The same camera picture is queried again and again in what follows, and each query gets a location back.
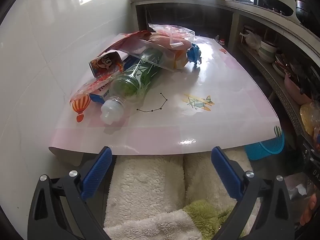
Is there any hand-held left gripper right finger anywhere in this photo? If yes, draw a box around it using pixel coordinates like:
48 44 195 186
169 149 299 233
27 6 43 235
211 146 295 240

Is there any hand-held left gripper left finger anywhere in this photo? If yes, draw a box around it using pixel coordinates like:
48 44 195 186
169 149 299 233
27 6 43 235
27 146 113 240

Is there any blue plastic basket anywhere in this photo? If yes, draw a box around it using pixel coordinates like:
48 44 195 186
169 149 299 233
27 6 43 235
244 130 285 161

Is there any blue white carton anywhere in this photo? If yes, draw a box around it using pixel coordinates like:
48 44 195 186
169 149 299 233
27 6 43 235
89 56 137 105

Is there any clear red-print wrapper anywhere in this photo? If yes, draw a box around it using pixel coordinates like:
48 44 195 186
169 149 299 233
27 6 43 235
70 76 120 103

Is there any clear bottle with green label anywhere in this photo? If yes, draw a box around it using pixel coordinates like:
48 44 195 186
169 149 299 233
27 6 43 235
101 48 165 125

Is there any red cartoon drink can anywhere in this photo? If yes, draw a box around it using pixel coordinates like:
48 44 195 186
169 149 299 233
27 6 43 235
89 51 125 78

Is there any yellow carton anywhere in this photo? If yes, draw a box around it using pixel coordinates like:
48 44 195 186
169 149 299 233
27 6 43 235
165 47 188 70

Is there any blue wrapper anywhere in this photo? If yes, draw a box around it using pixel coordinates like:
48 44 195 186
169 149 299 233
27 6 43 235
186 43 202 64

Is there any clear plastic bag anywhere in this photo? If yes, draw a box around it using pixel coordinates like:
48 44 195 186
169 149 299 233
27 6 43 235
125 40 175 72

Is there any red snack bag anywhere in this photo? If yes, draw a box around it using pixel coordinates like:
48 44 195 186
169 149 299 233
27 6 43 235
96 30 153 57

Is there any pink packet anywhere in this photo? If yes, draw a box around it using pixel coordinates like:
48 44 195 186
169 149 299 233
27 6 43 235
149 32 192 51

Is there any clear zip bag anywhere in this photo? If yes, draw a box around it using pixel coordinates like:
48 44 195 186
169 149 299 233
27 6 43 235
149 24 195 50

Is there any person's right hand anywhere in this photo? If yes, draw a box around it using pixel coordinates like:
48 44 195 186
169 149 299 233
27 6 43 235
300 191 320 227

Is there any white pink bag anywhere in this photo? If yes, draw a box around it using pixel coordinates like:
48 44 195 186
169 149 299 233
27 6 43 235
285 175 308 201

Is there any green fluffy cloth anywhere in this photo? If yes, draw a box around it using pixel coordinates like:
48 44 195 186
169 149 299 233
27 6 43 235
182 199 235 240

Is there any white fluffy rug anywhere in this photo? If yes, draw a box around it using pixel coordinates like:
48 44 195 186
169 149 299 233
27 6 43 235
104 152 260 240

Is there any yellow bag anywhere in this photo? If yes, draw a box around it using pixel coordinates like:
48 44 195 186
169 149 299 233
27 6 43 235
299 101 320 137

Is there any pink basin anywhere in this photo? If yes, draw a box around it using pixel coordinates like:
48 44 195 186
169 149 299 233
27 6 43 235
284 72 313 105

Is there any pink printed tablecloth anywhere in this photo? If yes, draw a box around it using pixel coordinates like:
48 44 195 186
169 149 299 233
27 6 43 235
49 31 280 167

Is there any stack of white plates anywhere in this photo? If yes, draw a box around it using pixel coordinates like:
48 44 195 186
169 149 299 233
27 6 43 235
272 54 288 78

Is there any stack of white bowls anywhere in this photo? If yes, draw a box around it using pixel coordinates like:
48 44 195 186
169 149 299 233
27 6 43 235
257 40 278 63

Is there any white plastic bag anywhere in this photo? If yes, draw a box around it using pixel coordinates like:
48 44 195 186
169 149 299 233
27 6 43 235
244 30 262 49

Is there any black pot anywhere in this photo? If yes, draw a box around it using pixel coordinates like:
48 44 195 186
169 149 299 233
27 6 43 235
295 0 313 20

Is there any black wok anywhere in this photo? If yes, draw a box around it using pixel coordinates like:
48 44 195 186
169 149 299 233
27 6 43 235
261 0 294 17

